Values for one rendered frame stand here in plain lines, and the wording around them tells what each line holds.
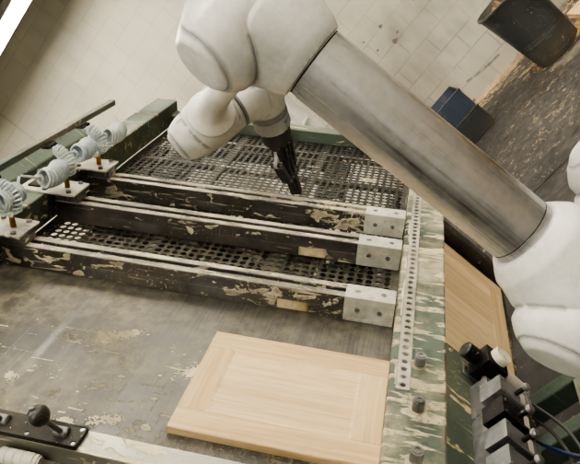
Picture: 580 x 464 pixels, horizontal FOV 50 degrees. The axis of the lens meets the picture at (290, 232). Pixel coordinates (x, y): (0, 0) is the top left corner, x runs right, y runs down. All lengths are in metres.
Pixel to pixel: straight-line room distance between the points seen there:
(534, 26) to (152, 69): 3.66
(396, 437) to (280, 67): 0.73
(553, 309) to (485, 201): 0.17
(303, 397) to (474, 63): 5.39
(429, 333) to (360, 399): 0.26
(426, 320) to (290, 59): 0.90
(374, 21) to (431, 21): 0.54
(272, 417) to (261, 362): 0.17
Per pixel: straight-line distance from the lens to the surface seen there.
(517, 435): 1.24
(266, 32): 0.78
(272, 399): 1.31
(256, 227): 1.82
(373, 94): 0.81
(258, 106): 1.38
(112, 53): 6.82
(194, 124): 1.31
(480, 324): 2.36
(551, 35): 5.42
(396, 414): 1.27
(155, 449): 1.20
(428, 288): 1.65
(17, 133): 7.42
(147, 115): 2.74
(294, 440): 1.23
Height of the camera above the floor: 1.42
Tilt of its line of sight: 7 degrees down
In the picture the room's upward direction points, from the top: 52 degrees counter-clockwise
